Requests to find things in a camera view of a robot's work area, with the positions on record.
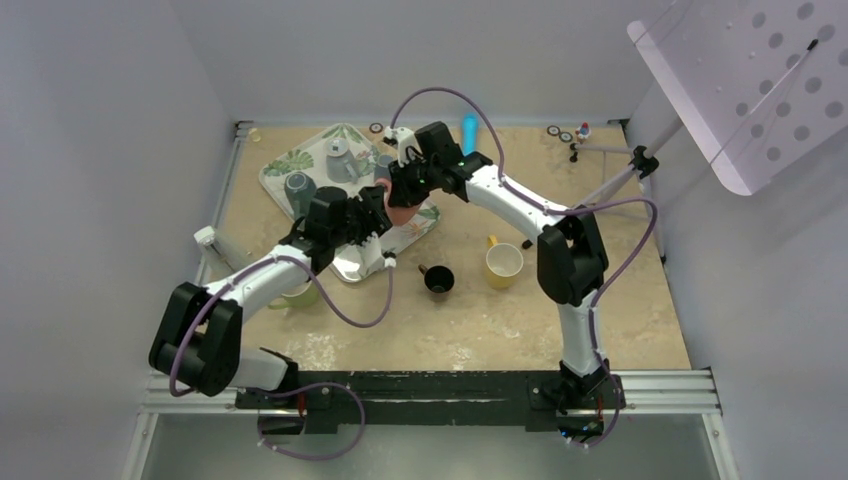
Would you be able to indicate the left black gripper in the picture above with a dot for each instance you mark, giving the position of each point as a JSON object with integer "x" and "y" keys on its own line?
{"x": 370, "y": 201}

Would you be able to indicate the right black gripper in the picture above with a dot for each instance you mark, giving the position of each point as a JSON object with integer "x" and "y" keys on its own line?
{"x": 402, "y": 194}

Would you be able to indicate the pink mug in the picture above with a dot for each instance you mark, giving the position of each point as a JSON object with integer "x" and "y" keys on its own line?
{"x": 397, "y": 215}

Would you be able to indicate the brown small mug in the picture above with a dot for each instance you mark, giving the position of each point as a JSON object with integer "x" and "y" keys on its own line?
{"x": 438, "y": 279}

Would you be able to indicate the yellow mug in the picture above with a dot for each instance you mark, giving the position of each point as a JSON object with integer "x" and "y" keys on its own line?
{"x": 503, "y": 263}

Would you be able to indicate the light green mug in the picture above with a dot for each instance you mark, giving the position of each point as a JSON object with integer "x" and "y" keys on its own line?
{"x": 302, "y": 296}

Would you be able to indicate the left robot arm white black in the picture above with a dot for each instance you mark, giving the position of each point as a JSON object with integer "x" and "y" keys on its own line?
{"x": 199, "y": 341}

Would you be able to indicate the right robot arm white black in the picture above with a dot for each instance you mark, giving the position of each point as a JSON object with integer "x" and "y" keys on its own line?
{"x": 571, "y": 258}

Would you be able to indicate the blue grey textured mug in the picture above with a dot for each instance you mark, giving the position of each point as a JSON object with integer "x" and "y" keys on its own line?
{"x": 381, "y": 170}

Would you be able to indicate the light grey mug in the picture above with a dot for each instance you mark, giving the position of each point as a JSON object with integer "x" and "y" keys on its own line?
{"x": 340, "y": 162}

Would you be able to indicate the dark grey mug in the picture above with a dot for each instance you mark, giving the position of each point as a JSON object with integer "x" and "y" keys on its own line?
{"x": 299, "y": 190}

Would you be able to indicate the leaf pattern serving tray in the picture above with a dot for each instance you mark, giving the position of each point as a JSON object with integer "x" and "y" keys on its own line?
{"x": 309, "y": 157}

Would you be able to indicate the blue cylinder tube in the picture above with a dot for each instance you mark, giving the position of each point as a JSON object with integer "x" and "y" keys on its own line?
{"x": 469, "y": 133}

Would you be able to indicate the small red white figurine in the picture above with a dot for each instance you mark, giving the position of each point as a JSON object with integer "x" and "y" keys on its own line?
{"x": 583, "y": 133}

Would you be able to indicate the white tripod stand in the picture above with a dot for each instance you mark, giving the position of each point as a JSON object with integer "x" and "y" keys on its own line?
{"x": 641, "y": 165}

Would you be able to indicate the perforated translucent panel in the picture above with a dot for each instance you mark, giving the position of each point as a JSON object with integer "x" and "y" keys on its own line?
{"x": 757, "y": 84}

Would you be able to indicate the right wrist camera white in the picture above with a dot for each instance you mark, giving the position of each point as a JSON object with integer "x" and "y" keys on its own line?
{"x": 405, "y": 142}

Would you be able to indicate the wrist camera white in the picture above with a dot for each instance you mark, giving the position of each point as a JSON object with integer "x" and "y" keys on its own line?
{"x": 405, "y": 142}
{"x": 373, "y": 258}

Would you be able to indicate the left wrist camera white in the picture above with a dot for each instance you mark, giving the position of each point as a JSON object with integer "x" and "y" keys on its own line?
{"x": 373, "y": 258}

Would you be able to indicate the black ring markers right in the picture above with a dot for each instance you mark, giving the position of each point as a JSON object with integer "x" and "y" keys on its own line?
{"x": 563, "y": 135}

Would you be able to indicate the white clamp bracket left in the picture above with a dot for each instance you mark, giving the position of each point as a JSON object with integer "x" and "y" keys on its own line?
{"x": 222, "y": 254}

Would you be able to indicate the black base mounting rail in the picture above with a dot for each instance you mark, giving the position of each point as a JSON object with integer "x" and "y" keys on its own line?
{"x": 531, "y": 400}

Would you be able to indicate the aluminium frame rail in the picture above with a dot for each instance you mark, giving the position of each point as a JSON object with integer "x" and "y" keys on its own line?
{"x": 646, "y": 393}

